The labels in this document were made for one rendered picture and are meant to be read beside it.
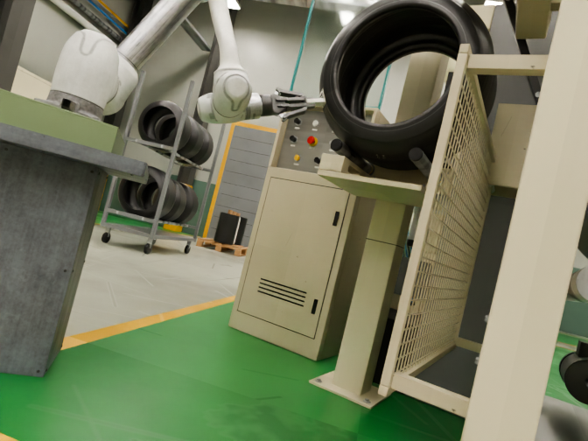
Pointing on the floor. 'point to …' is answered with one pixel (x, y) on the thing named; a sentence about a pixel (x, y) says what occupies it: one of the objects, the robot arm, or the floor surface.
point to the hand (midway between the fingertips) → (314, 102)
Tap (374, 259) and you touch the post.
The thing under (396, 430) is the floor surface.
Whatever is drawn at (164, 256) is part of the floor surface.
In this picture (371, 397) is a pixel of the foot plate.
